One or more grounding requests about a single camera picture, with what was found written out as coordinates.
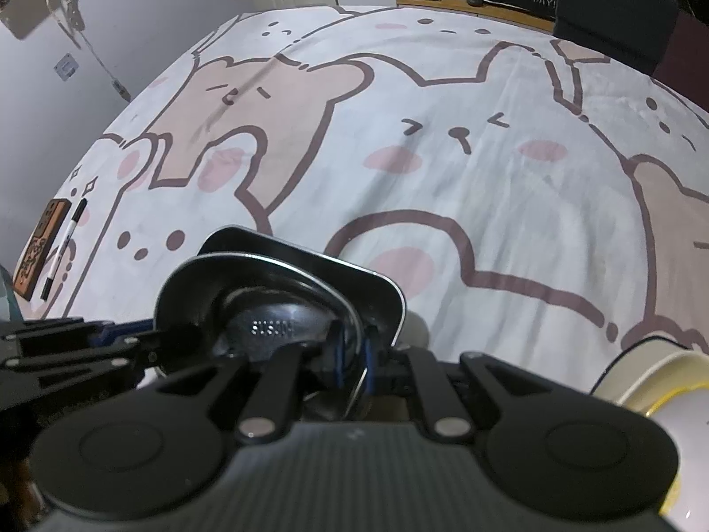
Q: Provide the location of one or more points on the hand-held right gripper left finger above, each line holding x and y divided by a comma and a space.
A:
333, 346

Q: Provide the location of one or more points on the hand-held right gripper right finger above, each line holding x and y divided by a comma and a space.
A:
369, 368

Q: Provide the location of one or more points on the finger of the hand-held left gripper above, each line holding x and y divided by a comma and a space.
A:
166, 341
111, 333

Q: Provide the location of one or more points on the rectangular steel tray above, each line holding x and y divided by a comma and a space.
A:
360, 282

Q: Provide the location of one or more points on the round steel bowl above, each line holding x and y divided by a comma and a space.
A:
249, 288

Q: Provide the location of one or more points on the white leaf-print square plate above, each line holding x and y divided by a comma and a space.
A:
631, 363

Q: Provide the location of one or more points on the lemon-print scalloped bowl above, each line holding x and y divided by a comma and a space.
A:
692, 443

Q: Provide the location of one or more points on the black marker pen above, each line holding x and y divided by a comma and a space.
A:
63, 249

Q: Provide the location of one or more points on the carved wooden block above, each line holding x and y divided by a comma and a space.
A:
41, 249

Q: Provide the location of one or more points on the wooden side table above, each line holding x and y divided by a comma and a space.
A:
498, 12

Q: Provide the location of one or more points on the black computer mouse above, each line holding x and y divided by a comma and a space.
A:
473, 0

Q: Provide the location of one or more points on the dark chair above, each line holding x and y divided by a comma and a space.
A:
609, 11

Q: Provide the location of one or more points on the maroon chair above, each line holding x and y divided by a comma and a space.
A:
687, 61

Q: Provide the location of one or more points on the wall socket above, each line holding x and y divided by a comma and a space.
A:
66, 67

